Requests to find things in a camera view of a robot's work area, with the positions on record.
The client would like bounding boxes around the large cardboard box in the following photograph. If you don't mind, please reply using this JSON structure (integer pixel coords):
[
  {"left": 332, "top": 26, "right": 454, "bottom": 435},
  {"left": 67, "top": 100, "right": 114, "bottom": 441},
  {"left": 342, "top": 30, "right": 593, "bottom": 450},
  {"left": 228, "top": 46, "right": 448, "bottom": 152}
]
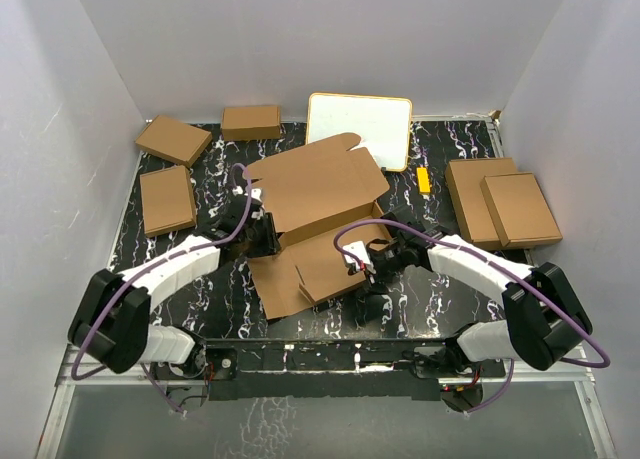
[
  {"left": 445, "top": 158, "right": 518, "bottom": 251},
  {"left": 248, "top": 133, "right": 389, "bottom": 319}
]

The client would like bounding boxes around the purple cable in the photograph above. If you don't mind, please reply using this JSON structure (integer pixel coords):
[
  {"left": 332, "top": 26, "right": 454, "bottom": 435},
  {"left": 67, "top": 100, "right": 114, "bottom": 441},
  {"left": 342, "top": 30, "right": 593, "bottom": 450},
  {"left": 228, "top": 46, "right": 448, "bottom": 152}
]
[
  {"left": 332, "top": 219, "right": 611, "bottom": 369},
  {"left": 72, "top": 162, "right": 254, "bottom": 380}
]

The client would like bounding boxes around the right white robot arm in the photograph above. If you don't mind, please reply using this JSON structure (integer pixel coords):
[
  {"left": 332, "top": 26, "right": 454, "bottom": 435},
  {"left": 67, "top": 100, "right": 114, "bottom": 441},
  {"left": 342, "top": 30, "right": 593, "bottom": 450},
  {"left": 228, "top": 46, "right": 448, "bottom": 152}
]
[{"left": 365, "top": 213, "right": 593, "bottom": 371}]

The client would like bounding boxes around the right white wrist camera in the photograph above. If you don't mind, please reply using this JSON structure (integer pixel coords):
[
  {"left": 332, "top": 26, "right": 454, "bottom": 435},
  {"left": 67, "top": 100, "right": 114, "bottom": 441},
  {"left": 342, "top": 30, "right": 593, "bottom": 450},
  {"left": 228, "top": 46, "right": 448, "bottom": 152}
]
[{"left": 342, "top": 241, "right": 374, "bottom": 275}]

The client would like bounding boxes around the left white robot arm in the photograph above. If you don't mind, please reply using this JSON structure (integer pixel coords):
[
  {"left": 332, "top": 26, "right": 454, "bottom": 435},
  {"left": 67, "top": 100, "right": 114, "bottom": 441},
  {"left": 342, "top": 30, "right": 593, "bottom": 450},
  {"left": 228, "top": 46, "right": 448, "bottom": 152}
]
[{"left": 68, "top": 195, "right": 280, "bottom": 380}]

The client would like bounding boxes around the folded cardboard box back centre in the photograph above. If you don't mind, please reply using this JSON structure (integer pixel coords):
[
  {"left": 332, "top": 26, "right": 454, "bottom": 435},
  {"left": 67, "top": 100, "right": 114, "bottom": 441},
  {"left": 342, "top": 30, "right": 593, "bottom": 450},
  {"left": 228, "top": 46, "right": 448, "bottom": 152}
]
[{"left": 221, "top": 105, "right": 281, "bottom": 142}]

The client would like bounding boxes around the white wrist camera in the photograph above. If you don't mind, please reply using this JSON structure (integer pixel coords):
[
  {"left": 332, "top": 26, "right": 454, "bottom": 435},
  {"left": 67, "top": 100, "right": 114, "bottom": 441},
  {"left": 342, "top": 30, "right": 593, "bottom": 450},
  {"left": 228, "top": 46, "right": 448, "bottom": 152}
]
[
  {"left": 233, "top": 186, "right": 264, "bottom": 220},
  {"left": 342, "top": 241, "right": 374, "bottom": 275}
]

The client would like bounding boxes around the black base bar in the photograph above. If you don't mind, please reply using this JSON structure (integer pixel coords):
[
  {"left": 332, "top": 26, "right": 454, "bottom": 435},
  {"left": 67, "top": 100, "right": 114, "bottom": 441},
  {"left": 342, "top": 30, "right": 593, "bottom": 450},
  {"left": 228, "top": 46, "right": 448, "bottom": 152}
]
[{"left": 205, "top": 339, "right": 506, "bottom": 401}]

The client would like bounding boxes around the white board with yellow frame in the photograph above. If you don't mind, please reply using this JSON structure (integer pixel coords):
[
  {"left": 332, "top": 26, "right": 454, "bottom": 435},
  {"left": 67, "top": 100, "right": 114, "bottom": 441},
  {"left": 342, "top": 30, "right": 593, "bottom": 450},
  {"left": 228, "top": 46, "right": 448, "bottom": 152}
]
[{"left": 306, "top": 92, "right": 412, "bottom": 172}]

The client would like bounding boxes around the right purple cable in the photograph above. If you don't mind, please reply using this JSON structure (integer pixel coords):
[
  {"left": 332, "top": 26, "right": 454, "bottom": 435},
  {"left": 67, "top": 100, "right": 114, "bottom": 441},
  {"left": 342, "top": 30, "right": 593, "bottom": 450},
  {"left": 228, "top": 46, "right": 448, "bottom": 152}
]
[{"left": 332, "top": 219, "right": 611, "bottom": 369}]

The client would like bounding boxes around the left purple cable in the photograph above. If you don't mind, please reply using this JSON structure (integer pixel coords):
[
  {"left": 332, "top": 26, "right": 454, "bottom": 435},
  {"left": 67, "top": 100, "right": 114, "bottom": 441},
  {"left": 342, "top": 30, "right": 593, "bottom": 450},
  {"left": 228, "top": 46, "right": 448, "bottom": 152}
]
[{"left": 72, "top": 162, "right": 254, "bottom": 380}]

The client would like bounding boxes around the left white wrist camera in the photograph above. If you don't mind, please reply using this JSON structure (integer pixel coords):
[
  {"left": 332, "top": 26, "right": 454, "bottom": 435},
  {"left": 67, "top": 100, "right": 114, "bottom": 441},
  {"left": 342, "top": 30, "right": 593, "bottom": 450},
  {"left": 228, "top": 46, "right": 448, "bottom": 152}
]
[{"left": 233, "top": 186, "right": 264, "bottom": 220}]

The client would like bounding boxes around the folded cardboard box back left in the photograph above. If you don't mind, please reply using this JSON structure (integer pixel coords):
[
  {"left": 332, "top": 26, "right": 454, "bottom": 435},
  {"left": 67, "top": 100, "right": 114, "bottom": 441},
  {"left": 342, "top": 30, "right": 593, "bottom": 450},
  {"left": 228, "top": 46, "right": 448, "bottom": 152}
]
[{"left": 135, "top": 115, "right": 212, "bottom": 168}]

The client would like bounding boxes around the small folded cardboard box right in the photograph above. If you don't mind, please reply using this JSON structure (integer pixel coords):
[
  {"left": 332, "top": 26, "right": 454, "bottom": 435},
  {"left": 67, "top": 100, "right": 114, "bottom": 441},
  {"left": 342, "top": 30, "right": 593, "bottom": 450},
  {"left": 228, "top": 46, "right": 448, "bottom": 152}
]
[{"left": 480, "top": 172, "right": 563, "bottom": 249}]

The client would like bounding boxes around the yellow block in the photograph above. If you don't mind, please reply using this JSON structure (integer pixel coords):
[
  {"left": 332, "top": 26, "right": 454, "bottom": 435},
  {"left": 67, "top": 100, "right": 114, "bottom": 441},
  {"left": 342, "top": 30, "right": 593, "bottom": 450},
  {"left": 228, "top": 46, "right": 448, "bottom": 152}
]
[{"left": 416, "top": 167, "right": 431, "bottom": 195}]

